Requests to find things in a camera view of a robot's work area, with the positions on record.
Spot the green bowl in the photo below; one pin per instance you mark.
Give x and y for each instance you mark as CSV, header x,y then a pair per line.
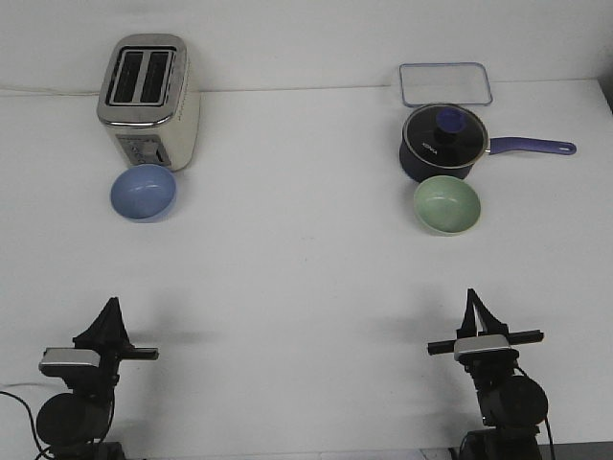
x,y
446,205

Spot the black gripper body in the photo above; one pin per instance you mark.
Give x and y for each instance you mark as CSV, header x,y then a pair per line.
x,y
102,381
483,365

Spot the blue bowl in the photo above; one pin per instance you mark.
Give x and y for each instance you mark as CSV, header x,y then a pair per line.
x,y
144,193

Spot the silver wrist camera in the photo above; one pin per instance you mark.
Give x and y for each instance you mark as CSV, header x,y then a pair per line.
x,y
62,362
479,344

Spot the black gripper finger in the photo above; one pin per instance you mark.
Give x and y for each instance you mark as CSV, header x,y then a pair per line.
x,y
478,319
108,326

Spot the glass lid with blue knob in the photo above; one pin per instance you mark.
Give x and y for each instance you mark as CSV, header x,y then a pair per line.
x,y
445,135

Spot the dark blue saucepan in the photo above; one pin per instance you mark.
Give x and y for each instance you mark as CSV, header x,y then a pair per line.
x,y
431,165

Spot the silver two-slot toaster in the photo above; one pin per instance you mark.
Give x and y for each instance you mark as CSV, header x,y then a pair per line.
x,y
147,103

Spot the clear container with blue rim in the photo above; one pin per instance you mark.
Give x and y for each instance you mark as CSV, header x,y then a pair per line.
x,y
463,83

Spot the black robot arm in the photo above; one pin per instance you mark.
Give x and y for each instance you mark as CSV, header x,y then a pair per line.
x,y
74,424
512,405

